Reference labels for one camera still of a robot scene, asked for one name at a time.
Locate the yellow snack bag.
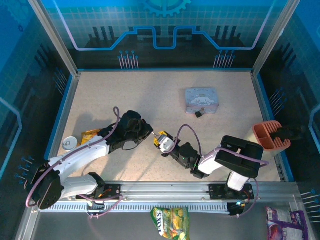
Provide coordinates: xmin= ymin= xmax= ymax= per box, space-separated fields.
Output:
xmin=80 ymin=128 xmax=103 ymax=147

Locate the white pull-tab can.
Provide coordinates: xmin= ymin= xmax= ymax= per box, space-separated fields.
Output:
xmin=62 ymin=136 xmax=79 ymax=152

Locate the green snack bag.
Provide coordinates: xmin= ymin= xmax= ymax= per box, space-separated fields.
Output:
xmin=149 ymin=206 xmax=190 ymax=240

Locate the orange slotted rack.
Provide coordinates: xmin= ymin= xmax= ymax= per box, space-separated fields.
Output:
xmin=246 ymin=120 xmax=292 ymax=166

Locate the black tool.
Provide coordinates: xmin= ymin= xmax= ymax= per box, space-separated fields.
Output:
xmin=271 ymin=124 xmax=307 ymax=143

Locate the purple snack bag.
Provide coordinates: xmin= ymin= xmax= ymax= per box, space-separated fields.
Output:
xmin=265 ymin=206 xmax=307 ymax=240

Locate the thin black cable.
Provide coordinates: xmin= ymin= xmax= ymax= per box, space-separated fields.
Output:
xmin=121 ymin=139 xmax=142 ymax=152

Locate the aluminium mounting rail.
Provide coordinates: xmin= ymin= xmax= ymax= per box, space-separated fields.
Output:
xmin=58 ymin=181 xmax=301 ymax=201

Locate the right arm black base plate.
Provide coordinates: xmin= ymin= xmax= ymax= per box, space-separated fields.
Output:
xmin=208 ymin=183 xmax=255 ymax=201

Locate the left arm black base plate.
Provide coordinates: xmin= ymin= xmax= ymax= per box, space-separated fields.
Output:
xmin=74 ymin=183 xmax=122 ymax=201

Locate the aluminium side rail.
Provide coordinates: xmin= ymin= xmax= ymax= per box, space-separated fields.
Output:
xmin=44 ymin=72 xmax=81 ymax=181
xmin=250 ymin=71 xmax=288 ymax=181

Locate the white slotted cable duct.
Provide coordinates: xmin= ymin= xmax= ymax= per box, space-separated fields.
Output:
xmin=52 ymin=201 xmax=231 ymax=213

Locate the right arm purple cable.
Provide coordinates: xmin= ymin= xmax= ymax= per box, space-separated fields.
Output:
xmin=174 ymin=124 xmax=271 ymax=219

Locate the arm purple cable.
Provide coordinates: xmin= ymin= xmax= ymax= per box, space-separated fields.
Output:
xmin=23 ymin=106 xmax=125 ymax=221
xmin=174 ymin=124 xmax=271 ymax=219

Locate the aluminium frame post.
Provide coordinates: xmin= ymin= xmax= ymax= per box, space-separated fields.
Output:
xmin=251 ymin=0 xmax=300 ymax=76
xmin=27 ymin=0 xmax=81 ymax=77

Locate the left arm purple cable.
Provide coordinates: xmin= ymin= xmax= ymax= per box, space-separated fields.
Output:
xmin=23 ymin=106 xmax=125 ymax=221

